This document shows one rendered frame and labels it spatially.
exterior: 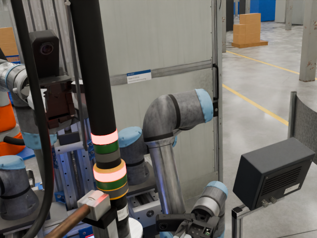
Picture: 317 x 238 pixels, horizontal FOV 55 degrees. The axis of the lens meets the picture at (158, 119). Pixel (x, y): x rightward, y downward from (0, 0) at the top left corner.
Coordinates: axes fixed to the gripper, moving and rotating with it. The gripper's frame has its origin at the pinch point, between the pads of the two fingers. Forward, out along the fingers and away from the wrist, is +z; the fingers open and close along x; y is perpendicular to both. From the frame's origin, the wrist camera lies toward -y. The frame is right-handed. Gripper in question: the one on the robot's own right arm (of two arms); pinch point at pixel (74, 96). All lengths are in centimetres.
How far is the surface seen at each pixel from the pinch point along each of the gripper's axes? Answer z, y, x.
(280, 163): -10, 42, -71
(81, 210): 11.0, 11.2, 5.6
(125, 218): 9.6, 16.5, -0.8
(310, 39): -295, 76, -612
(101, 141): 9.2, 4.1, 0.8
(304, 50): -307, 98, -614
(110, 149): 9.5, 5.3, 0.0
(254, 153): -19, 40, -68
